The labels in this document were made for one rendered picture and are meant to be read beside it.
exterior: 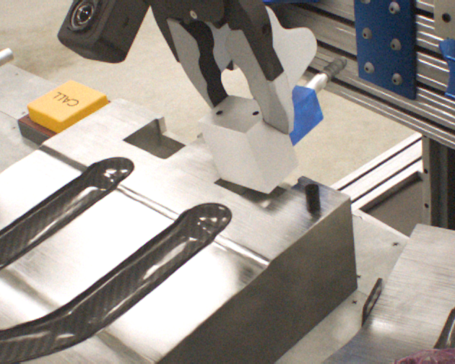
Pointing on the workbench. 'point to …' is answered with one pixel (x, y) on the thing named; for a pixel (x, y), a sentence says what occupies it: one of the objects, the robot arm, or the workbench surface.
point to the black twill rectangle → (372, 299)
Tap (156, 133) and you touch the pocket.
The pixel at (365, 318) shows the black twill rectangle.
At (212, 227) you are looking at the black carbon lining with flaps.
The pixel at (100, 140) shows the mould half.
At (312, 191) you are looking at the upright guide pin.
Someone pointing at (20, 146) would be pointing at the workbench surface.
